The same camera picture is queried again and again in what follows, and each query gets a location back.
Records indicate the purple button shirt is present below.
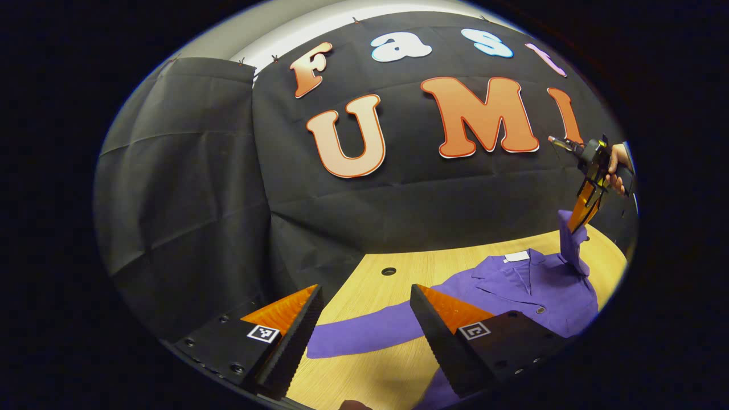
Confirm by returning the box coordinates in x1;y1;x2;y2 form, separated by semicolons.
306;210;600;410

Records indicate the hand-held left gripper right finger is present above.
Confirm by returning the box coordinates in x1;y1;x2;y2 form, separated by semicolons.
410;283;570;399

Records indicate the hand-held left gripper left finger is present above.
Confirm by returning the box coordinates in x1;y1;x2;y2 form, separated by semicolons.
174;284;325;401

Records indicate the black backdrop cloth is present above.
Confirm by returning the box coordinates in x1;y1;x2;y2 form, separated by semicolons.
94;10;638;342

